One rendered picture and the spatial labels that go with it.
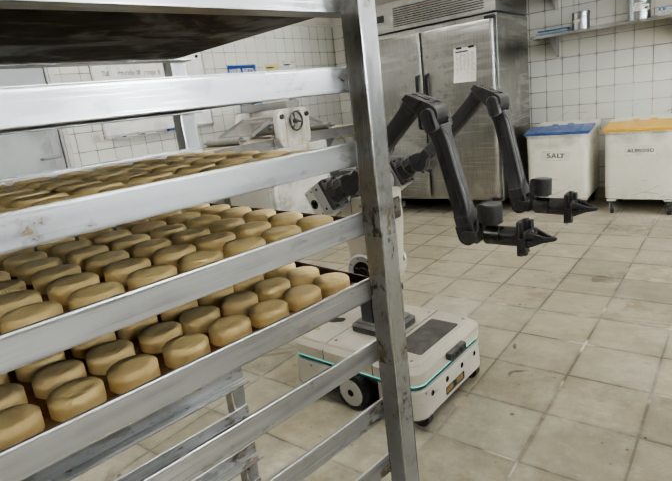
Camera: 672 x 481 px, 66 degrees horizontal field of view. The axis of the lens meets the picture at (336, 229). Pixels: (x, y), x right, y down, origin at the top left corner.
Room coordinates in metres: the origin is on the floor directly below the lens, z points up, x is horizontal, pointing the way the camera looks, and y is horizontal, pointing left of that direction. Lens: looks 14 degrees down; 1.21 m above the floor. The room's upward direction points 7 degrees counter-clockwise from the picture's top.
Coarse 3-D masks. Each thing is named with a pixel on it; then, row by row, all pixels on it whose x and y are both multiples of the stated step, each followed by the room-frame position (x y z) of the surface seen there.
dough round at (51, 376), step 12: (72, 360) 0.51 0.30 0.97; (36, 372) 0.50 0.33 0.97; (48, 372) 0.49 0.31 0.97; (60, 372) 0.49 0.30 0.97; (72, 372) 0.49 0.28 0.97; (84, 372) 0.50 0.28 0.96; (36, 384) 0.47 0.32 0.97; (48, 384) 0.47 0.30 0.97; (60, 384) 0.47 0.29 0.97; (36, 396) 0.48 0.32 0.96
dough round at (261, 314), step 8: (256, 304) 0.61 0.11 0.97; (264, 304) 0.61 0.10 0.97; (272, 304) 0.61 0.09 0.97; (280, 304) 0.60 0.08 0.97; (248, 312) 0.59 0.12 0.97; (256, 312) 0.59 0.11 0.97; (264, 312) 0.58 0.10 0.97; (272, 312) 0.58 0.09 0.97; (280, 312) 0.58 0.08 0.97; (288, 312) 0.60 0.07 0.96; (256, 320) 0.58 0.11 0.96; (264, 320) 0.58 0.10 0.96; (272, 320) 0.58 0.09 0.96
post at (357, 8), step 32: (352, 0) 0.63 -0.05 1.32; (352, 32) 0.63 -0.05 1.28; (352, 64) 0.64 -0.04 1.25; (352, 96) 0.64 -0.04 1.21; (384, 128) 0.64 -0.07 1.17; (384, 160) 0.64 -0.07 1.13; (384, 192) 0.63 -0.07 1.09; (384, 224) 0.63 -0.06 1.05; (384, 256) 0.63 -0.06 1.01; (384, 288) 0.63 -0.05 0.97; (384, 320) 0.63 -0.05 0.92; (384, 352) 0.64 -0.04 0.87; (384, 384) 0.64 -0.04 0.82; (384, 416) 0.65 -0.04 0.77; (416, 480) 0.64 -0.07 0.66
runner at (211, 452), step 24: (360, 360) 0.62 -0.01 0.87; (312, 384) 0.57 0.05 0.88; (336, 384) 0.59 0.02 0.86; (264, 408) 0.52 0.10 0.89; (288, 408) 0.54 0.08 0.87; (240, 432) 0.49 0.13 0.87; (264, 432) 0.51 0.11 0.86; (192, 456) 0.45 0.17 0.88; (216, 456) 0.47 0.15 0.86; (144, 480) 0.42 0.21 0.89; (168, 480) 0.43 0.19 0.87
